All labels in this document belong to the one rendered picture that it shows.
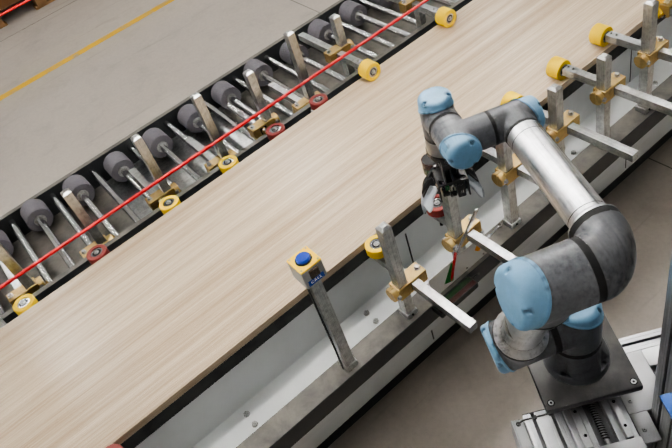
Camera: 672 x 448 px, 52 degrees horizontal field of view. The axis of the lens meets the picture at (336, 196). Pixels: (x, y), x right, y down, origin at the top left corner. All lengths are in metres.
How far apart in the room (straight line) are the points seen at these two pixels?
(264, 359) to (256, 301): 0.20
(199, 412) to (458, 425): 1.07
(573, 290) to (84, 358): 1.67
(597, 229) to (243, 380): 1.41
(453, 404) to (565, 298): 1.80
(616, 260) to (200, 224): 1.71
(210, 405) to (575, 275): 1.43
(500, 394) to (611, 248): 1.80
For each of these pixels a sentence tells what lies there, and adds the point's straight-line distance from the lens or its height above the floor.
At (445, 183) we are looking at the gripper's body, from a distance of 1.58.
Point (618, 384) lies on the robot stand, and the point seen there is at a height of 1.04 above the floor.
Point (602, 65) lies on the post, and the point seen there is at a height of 1.07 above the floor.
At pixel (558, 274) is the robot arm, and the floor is 1.65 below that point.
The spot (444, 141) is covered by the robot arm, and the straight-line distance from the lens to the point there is 1.41.
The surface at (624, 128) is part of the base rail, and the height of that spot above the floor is 0.70.
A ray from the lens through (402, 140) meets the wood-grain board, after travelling 2.59.
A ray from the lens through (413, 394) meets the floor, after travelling 2.96.
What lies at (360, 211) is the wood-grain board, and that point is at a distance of 2.36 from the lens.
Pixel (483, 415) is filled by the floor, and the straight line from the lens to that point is 2.88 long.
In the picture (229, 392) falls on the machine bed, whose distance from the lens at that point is 2.31.
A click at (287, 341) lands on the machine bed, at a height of 0.73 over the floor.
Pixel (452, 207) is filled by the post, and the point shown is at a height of 1.01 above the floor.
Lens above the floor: 2.55
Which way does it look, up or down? 42 degrees down
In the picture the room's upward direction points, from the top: 19 degrees counter-clockwise
